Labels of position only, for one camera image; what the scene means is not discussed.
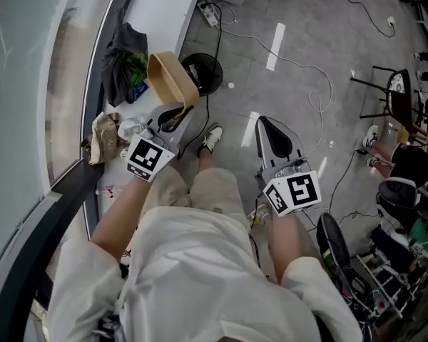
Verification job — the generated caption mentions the black floor cable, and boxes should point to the black floor cable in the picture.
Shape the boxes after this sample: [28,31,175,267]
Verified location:
[327,147,369,224]

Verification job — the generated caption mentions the green bag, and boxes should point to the green bag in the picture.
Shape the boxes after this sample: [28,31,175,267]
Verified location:
[407,218,428,258]

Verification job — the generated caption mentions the black trash bin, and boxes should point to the black trash bin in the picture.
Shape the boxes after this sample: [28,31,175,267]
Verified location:
[180,52,224,98]

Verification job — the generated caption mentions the brown paper container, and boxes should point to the brown paper container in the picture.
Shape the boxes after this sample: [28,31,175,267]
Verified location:
[146,51,200,120]

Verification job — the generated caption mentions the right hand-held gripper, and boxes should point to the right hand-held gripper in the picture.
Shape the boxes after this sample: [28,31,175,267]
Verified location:
[255,115,322,216]

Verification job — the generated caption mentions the person's white sneaker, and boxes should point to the person's white sneaker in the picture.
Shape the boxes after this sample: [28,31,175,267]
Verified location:
[195,123,224,158]

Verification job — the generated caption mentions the white power strip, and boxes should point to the white power strip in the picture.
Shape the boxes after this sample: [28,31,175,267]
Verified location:
[197,0,219,27]

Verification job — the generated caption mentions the thin black cable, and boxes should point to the thin black cable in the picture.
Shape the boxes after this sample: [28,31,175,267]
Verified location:
[340,0,397,38]

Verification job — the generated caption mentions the round black stool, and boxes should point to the round black stool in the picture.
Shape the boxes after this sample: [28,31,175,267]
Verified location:
[315,212,352,276]

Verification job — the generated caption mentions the white wire rack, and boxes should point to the white wire rack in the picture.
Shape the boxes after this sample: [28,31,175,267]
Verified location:
[355,253,427,321]

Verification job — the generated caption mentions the long white cable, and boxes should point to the long white cable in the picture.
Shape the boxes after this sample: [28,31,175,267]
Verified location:
[219,4,335,156]

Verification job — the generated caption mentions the long black cable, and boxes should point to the long black cable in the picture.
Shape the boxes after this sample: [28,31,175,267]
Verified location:
[178,1,225,162]

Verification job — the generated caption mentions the blue packet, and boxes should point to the blue packet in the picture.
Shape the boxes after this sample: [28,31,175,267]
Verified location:
[132,78,151,101]

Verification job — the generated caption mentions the dark window frame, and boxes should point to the dark window frame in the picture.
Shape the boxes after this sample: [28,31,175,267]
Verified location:
[0,0,143,342]

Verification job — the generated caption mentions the white crumpled tissue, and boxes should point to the white crumpled tissue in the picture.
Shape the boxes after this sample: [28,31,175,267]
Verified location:
[116,118,146,143]

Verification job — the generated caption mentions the white floor tape strip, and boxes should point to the white floor tape strip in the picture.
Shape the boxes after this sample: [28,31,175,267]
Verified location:
[241,110,261,148]
[266,22,286,72]

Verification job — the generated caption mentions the person's right forearm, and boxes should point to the person's right forearm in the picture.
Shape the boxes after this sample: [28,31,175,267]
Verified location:
[269,210,324,288]

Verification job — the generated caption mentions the person's left forearm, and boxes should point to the person's left forearm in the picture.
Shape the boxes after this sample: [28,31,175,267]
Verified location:
[91,162,155,252]

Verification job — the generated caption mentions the green leafy vegetables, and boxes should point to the green leafy vegetables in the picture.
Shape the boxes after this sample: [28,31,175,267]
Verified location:
[123,51,149,85]

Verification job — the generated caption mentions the white bag red print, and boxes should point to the white bag red print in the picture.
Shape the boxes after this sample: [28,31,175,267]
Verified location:
[95,186,125,200]

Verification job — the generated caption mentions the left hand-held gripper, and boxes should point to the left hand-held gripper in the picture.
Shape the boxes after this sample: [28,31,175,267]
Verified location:
[126,104,196,183]

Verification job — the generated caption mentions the crumpled brown paper bag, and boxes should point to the crumpled brown paper bag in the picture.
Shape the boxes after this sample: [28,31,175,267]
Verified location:
[80,111,121,166]

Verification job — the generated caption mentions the white yellow sneaker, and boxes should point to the white yellow sneaker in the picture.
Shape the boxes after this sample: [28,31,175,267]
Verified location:
[245,203,273,229]

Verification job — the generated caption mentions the grey black office chair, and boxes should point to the grey black office chair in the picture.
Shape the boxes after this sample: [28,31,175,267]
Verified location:
[376,176,428,224]

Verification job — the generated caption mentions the person's beige shorts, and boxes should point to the person's beige shorts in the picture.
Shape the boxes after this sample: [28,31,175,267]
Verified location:
[144,164,244,229]

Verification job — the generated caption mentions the black chair floral cushion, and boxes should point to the black chair floral cushion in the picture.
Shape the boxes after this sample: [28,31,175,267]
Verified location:
[350,65,424,140]

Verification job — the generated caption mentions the dark grey plastic bag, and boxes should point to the dark grey plastic bag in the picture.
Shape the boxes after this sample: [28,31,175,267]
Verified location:
[100,21,150,108]

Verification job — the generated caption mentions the person's white shirt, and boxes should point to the person's white shirt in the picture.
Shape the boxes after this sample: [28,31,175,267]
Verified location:
[46,204,364,342]

